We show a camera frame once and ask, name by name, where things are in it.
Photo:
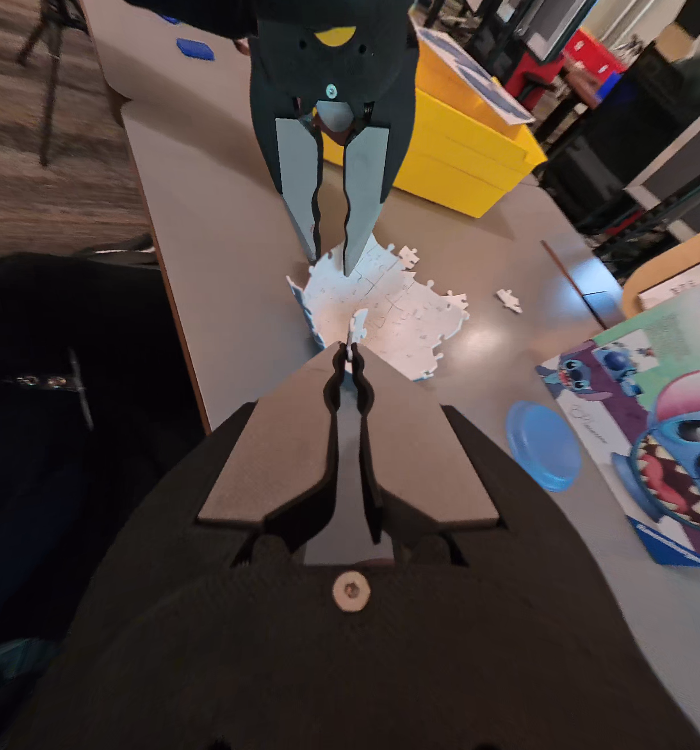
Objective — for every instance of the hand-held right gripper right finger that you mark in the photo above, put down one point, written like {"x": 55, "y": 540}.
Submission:
{"x": 426, "y": 463}

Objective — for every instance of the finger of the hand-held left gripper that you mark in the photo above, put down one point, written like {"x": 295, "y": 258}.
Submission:
{"x": 364, "y": 176}
{"x": 297, "y": 170}

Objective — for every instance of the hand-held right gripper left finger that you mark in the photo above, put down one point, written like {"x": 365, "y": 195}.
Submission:
{"x": 273, "y": 463}

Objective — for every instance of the partly built white puzzle ball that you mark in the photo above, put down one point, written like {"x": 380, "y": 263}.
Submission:
{"x": 385, "y": 310}

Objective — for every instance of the person's left forearm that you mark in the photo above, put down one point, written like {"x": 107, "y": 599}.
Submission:
{"x": 209, "y": 14}

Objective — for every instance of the blue plastic ball stand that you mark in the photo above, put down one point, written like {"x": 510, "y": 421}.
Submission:
{"x": 543, "y": 445}

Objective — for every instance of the cartoon puzzle box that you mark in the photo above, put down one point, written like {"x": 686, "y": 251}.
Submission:
{"x": 648, "y": 410}

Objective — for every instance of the person's left hand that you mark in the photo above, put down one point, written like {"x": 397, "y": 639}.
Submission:
{"x": 242, "y": 47}

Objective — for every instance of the small blue object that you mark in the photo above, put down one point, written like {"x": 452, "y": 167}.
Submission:
{"x": 194, "y": 48}

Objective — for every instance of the yellow plastic bin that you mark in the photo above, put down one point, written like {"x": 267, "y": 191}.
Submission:
{"x": 467, "y": 164}

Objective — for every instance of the white and blue printed sheet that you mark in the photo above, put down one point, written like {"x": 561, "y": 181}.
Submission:
{"x": 473, "y": 70}

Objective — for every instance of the black tripod stand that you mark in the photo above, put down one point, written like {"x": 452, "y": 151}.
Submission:
{"x": 45, "y": 58}

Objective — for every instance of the round wooden table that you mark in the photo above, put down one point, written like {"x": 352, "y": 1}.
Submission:
{"x": 672, "y": 258}

